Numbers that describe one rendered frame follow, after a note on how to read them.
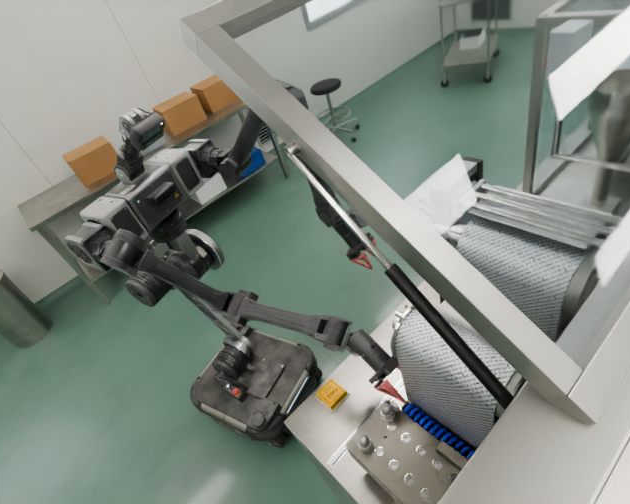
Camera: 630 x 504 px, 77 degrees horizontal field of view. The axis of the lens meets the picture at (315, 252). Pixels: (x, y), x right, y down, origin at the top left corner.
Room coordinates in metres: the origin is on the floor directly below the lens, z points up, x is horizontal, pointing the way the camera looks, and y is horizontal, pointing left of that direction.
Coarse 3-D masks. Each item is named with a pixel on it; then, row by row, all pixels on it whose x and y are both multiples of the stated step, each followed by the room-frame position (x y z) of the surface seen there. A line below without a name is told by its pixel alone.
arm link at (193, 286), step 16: (128, 240) 0.96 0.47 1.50; (144, 240) 0.99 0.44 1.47; (144, 256) 0.96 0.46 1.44; (128, 272) 0.93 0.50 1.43; (160, 272) 0.95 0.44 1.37; (176, 272) 0.97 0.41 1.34; (192, 288) 0.96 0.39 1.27; (208, 288) 0.98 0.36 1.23; (208, 304) 0.98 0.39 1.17; (224, 304) 1.00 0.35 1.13; (240, 304) 0.93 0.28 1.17
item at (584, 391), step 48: (240, 0) 0.54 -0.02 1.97; (288, 0) 0.56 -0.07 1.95; (192, 48) 0.51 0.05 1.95; (240, 48) 0.47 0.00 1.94; (240, 96) 0.45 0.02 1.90; (288, 96) 0.41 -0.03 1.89; (288, 144) 0.38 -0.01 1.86; (336, 144) 0.36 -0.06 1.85; (336, 192) 0.34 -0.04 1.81; (384, 192) 0.31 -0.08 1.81; (384, 240) 0.29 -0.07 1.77; (432, 240) 0.27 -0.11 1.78; (480, 288) 0.22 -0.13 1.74; (528, 336) 0.18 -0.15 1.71; (624, 336) 0.17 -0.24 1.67; (576, 384) 0.14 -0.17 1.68
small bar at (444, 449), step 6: (444, 444) 0.38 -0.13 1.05; (438, 450) 0.37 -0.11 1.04; (444, 450) 0.37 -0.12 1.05; (450, 450) 0.36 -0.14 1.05; (444, 456) 0.36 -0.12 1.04; (450, 456) 0.35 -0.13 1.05; (456, 456) 0.35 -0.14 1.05; (462, 456) 0.34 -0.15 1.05; (456, 462) 0.34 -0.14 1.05; (462, 462) 0.33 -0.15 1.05; (462, 468) 0.32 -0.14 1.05
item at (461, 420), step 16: (400, 368) 0.52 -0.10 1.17; (416, 384) 0.49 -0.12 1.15; (432, 384) 0.44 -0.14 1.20; (416, 400) 0.50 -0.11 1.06; (432, 400) 0.45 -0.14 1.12; (448, 400) 0.41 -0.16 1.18; (432, 416) 0.46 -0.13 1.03; (448, 416) 0.41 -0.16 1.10; (464, 416) 0.38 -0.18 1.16; (464, 432) 0.38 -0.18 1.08; (480, 432) 0.34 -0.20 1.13
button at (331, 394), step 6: (330, 378) 0.73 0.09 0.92; (330, 384) 0.71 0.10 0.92; (336, 384) 0.70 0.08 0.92; (324, 390) 0.69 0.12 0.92; (330, 390) 0.69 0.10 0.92; (336, 390) 0.68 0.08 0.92; (342, 390) 0.67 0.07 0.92; (318, 396) 0.68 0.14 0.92; (324, 396) 0.67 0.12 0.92; (330, 396) 0.67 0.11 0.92; (336, 396) 0.66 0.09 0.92; (342, 396) 0.66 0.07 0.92; (324, 402) 0.66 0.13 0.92; (330, 402) 0.65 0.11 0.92; (336, 402) 0.65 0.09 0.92; (330, 408) 0.64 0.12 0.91
